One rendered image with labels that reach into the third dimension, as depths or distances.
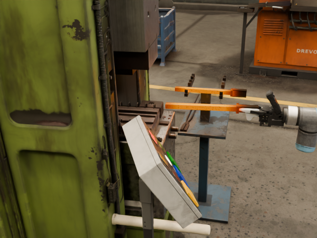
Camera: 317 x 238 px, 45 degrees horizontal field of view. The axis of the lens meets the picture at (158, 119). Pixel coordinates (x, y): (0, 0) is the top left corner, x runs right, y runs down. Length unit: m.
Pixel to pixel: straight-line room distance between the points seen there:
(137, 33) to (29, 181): 0.83
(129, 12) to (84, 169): 0.67
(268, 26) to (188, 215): 4.19
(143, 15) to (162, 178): 0.69
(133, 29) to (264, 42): 3.86
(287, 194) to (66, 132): 1.98
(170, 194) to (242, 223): 1.59
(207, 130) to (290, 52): 3.09
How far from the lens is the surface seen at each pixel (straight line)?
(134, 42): 1.61
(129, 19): 1.59
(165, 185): 1.20
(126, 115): 1.91
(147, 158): 1.20
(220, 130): 2.43
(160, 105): 2.04
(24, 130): 1.65
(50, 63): 1.54
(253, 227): 2.76
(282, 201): 3.02
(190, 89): 2.32
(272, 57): 5.38
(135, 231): 2.18
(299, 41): 5.30
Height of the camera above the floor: 1.83
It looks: 27 degrees down
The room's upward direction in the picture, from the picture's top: 2 degrees counter-clockwise
